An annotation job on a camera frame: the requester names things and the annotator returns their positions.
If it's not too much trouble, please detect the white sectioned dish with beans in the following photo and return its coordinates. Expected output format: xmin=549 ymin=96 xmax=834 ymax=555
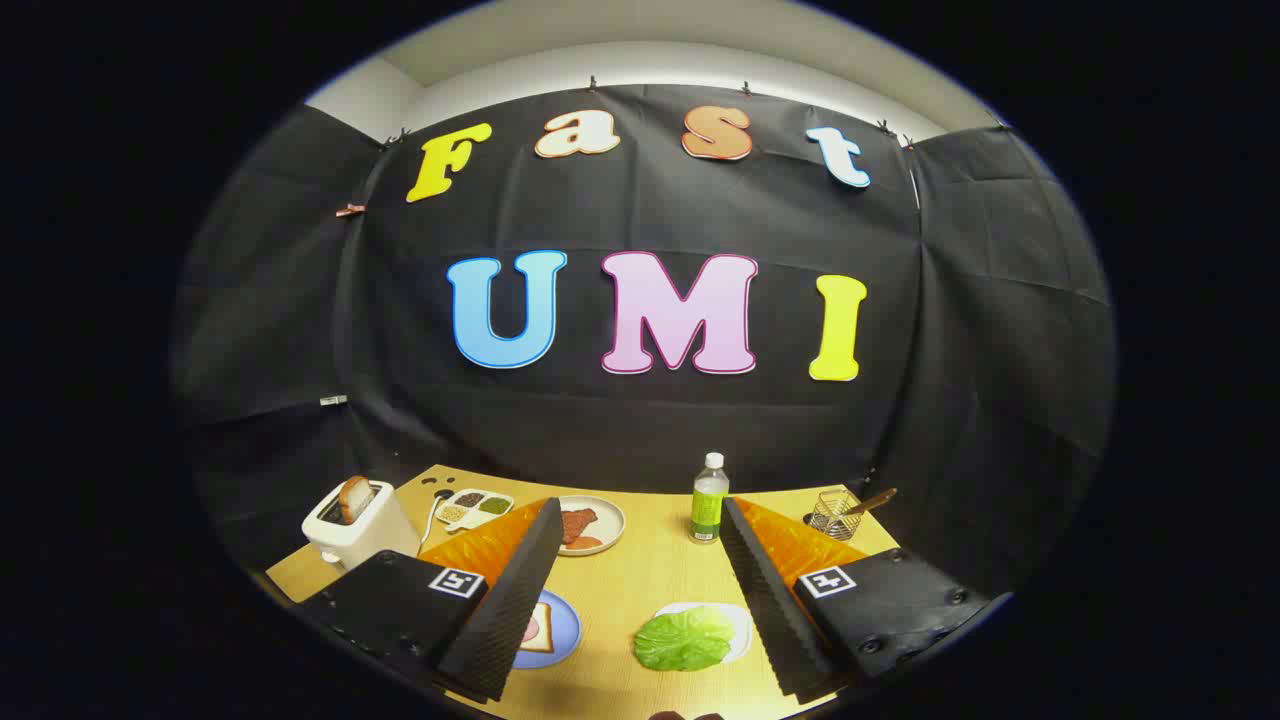
xmin=434 ymin=488 xmax=515 ymax=533

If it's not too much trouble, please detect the bread slice with ham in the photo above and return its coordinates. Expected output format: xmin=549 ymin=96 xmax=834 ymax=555
xmin=518 ymin=602 xmax=556 ymax=654

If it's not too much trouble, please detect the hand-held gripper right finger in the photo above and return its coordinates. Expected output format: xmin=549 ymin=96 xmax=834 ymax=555
xmin=720 ymin=497 xmax=1001 ymax=701

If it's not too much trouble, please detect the green lettuce leaf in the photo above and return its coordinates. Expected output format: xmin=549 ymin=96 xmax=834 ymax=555
xmin=633 ymin=608 xmax=734 ymax=673

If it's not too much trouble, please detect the toasted bread slice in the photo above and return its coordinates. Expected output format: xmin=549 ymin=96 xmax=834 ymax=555
xmin=338 ymin=475 xmax=376 ymax=524

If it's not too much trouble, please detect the white toaster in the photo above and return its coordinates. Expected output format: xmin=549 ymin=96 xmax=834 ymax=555
xmin=302 ymin=478 xmax=423 ymax=571

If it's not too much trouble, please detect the clear bottle with green label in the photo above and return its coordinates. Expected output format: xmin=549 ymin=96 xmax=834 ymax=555
xmin=689 ymin=452 xmax=730 ymax=545

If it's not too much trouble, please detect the wooden handled utensil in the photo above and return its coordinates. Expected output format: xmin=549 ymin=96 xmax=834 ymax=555
xmin=830 ymin=488 xmax=898 ymax=526

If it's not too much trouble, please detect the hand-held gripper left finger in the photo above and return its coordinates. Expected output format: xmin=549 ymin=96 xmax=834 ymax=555
xmin=300 ymin=497 xmax=566 ymax=704

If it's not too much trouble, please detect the square white plate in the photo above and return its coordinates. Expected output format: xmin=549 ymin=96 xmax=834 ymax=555
xmin=655 ymin=601 xmax=753 ymax=663

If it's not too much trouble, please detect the round white plate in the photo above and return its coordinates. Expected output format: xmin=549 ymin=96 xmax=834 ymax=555
xmin=548 ymin=495 xmax=626 ymax=557

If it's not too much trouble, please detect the black backdrop cloth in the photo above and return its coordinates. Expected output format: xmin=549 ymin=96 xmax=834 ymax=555
xmin=170 ymin=83 xmax=1116 ymax=601

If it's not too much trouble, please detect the metal wire basket holder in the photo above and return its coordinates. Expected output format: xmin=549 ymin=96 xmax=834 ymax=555
xmin=808 ymin=489 xmax=863 ymax=541

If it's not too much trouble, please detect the blue plate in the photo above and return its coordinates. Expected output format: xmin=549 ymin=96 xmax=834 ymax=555
xmin=512 ymin=588 xmax=582 ymax=670

